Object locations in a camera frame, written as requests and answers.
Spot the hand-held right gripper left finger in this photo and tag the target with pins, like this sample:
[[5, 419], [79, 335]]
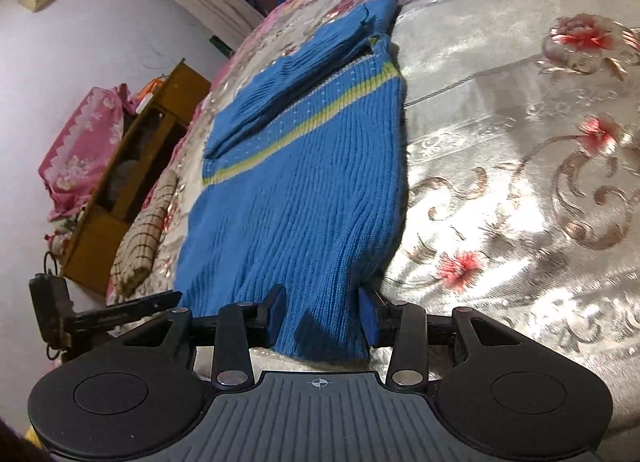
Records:
[[276, 317]]

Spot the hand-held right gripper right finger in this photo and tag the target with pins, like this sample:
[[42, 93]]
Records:
[[369, 317]]

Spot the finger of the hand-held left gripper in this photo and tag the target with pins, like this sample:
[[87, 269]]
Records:
[[125, 312]]

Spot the blue striped knit sweater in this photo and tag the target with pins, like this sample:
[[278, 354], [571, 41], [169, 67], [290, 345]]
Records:
[[300, 192]]

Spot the wooden bedside cabinet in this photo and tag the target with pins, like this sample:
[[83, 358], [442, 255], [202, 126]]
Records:
[[95, 242]]

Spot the checked beige folded cloth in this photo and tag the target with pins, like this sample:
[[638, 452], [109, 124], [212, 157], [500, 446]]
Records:
[[140, 237]]

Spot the pink floral quilt bundle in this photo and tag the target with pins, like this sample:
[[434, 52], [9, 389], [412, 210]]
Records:
[[75, 142]]

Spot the floral satin bedspread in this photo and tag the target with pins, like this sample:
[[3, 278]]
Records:
[[500, 192]]

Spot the orange and white item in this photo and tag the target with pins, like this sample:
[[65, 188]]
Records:
[[150, 90]]

